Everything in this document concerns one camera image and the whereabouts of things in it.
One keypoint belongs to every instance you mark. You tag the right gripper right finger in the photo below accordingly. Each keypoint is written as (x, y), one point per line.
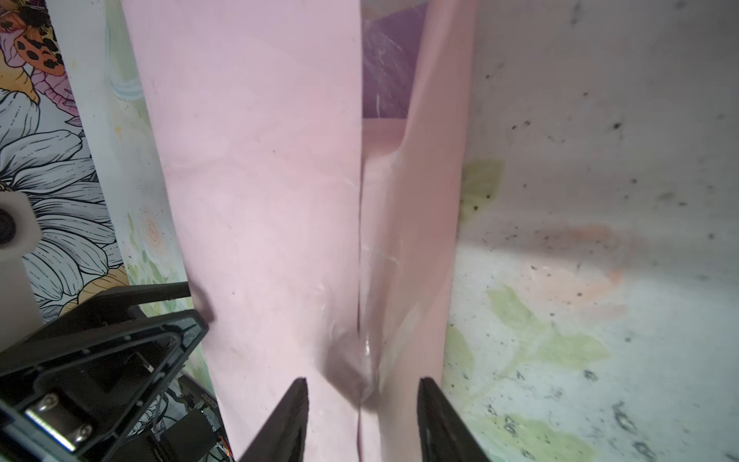
(443, 435)

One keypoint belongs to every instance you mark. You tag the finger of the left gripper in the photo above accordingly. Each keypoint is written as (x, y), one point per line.
(76, 395)
(112, 307)

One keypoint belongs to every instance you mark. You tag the purple wrapping paper sheet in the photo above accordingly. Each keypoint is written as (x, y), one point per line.
(316, 243)

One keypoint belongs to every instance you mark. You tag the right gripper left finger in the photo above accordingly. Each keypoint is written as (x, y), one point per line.
(283, 436)

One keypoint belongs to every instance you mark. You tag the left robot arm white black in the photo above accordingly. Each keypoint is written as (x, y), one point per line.
(182, 424)

